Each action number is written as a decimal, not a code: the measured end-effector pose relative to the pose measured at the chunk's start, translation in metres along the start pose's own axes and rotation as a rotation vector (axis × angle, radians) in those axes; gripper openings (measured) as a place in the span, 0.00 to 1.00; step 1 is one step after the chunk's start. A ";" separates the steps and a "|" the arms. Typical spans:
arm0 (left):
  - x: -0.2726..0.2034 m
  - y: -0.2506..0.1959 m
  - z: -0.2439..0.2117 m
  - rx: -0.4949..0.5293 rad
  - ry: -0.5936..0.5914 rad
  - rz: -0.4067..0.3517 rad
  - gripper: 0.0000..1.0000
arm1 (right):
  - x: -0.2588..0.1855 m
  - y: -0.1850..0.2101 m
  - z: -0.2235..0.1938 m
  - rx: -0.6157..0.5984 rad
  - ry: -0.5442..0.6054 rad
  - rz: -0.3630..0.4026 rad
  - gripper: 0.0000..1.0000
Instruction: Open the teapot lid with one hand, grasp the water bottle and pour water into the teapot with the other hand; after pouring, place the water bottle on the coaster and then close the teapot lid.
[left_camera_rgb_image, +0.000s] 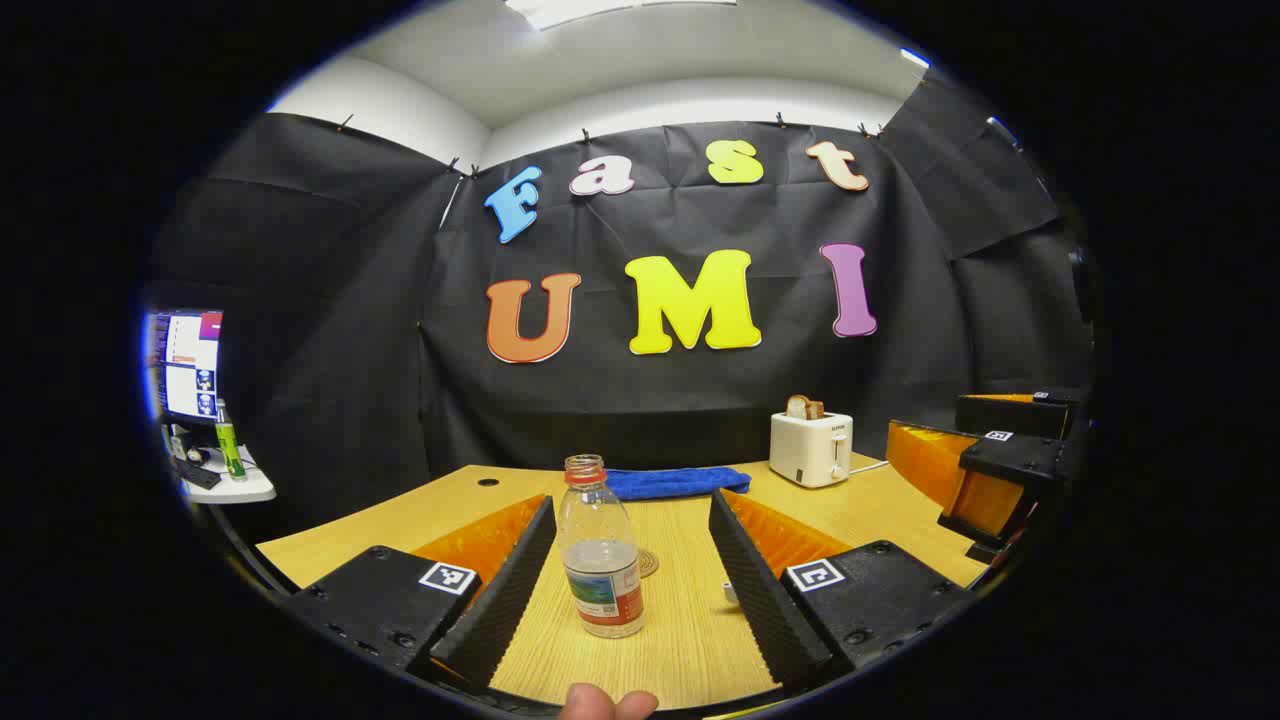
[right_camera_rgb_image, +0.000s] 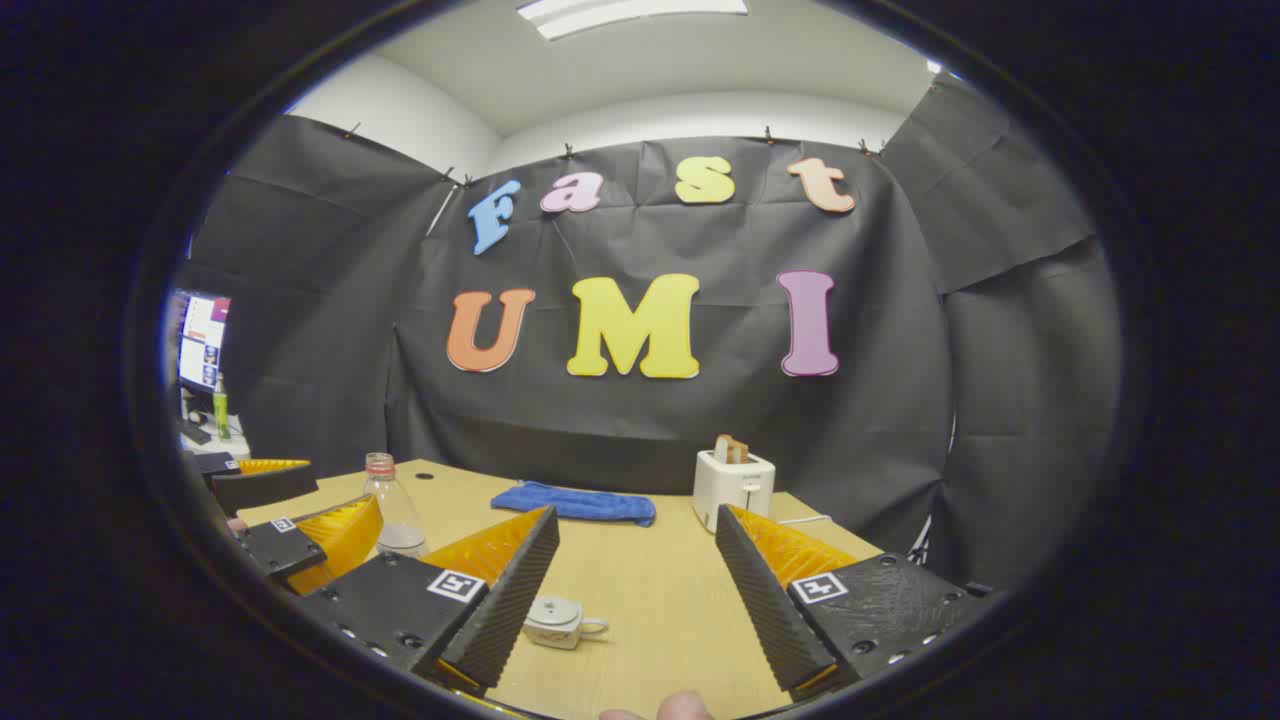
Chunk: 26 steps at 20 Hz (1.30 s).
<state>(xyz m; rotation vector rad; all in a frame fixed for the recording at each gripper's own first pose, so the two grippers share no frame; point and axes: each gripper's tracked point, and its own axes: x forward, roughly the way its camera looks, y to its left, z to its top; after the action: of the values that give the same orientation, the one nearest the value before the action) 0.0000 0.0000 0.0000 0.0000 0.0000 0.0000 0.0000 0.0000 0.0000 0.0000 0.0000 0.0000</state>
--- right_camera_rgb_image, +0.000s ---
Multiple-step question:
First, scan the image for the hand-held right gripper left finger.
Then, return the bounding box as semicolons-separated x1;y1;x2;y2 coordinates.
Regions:
298;505;561;693

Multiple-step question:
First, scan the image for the clear plastic water bottle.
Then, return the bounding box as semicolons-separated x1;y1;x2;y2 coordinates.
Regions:
364;453;429;559

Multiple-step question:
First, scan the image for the white toaster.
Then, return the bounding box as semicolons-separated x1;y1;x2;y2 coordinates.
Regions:
692;448;776;534

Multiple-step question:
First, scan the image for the blue towel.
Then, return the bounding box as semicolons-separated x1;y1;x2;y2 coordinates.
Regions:
490;481;657;528

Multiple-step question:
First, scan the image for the white floral teacup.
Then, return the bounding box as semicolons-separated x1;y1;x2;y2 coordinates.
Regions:
523;596;609;651

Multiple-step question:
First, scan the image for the ceiling light panel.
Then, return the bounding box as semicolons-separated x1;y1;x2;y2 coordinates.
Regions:
517;0;749;41

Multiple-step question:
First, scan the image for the white side desk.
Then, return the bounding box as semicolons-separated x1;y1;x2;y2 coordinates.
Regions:
180;415;251;463

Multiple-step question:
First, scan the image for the computer monitor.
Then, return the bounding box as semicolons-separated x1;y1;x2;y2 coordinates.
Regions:
175;290;232;393

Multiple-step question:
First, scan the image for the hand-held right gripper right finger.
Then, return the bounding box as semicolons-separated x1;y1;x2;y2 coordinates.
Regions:
715;503;991;701

